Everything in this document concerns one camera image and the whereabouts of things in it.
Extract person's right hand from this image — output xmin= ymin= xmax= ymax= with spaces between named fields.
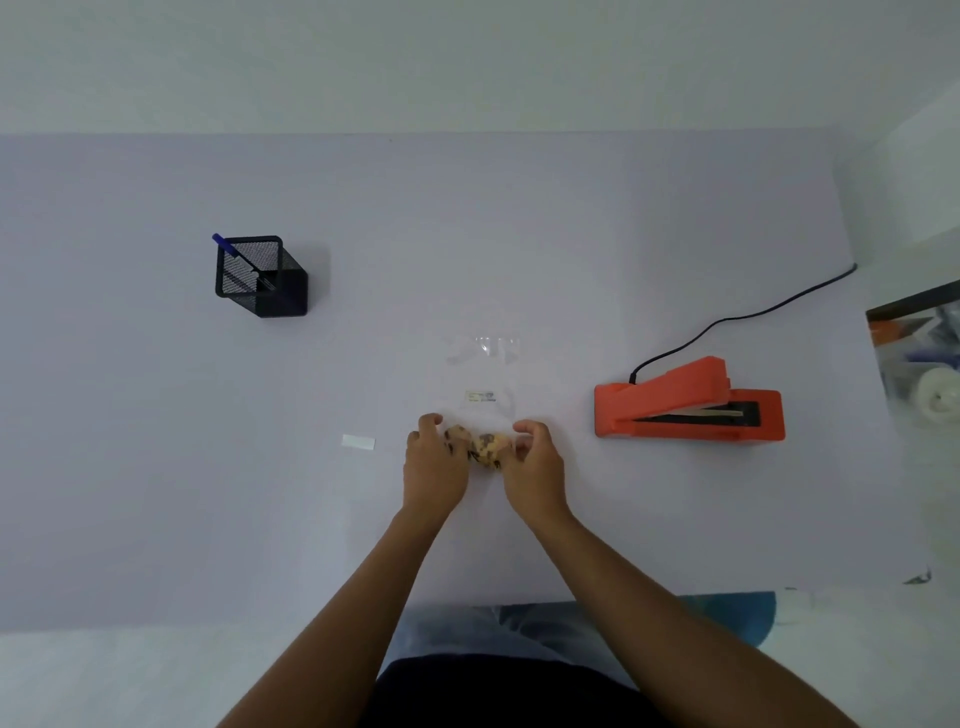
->
xmin=500 ymin=419 xmax=575 ymax=526

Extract orange packet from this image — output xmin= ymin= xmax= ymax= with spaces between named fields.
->
xmin=868 ymin=320 xmax=928 ymax=348

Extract person's left forearm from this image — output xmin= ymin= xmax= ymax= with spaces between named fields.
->
xmin=217 ymin=502 xmax=451 ymax=728

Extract black box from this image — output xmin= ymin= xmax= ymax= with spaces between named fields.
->
xmin=865 ymin=280 xmax=960 ymax=325

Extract orange heat sealer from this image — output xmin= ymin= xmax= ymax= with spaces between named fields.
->
xmin=593 ymin=356 xmax=787 ymax=446

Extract blue plastic items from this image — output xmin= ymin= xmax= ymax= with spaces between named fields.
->
xmin=903 ymin=302 xmax=960 ymax=370

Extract blue pen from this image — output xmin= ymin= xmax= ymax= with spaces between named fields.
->
xmin=211 ymin=233 xmax=277 ymax=291

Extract person's right forearm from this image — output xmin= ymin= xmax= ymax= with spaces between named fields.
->
xmin=528 ymin=509 xmax=860 ymax=728

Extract white paper roll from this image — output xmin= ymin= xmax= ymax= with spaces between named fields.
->
xmin=911 ymin=365 xmax=960 ymax=423

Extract black shirt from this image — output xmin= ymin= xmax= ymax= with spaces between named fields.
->
xmin=359 ymin=653 xmax=676 ymax=728

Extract clear plastic bag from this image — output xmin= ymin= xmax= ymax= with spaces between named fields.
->
xmin=427 ymin=299 xmax=528 ymax=475

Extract blue stool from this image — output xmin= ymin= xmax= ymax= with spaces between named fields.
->
xmin=678 ymin=590 xmax=778 ymax=650

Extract black power cable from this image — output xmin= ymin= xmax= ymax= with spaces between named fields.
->
xmin=627 ymin=262 xmax=859 ymax=385

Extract black mesh pen holder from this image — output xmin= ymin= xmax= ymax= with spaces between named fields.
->
xmin=215 ymin=235 xmax=310 ymax=319

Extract grey jeans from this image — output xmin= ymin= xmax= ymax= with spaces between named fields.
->
xmin=393 ymin=602 xmax=639 ymax=690

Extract person's left hand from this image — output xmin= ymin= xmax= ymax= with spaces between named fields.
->
xmin=401 ymin=413 xmax=474 ymax=530

